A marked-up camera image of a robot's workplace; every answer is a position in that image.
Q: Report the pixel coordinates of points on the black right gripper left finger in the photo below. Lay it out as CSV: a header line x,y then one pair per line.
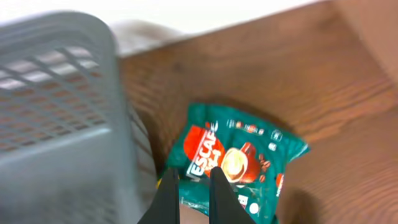
x,y
165,205

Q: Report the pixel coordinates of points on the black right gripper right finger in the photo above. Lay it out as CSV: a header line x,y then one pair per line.
x,y
224,205

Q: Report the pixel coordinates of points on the green Nescafe coffee bag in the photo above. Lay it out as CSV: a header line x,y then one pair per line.
x,y
253,154

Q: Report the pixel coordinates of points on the grey plastic basket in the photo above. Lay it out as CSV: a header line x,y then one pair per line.
x,y
73,150

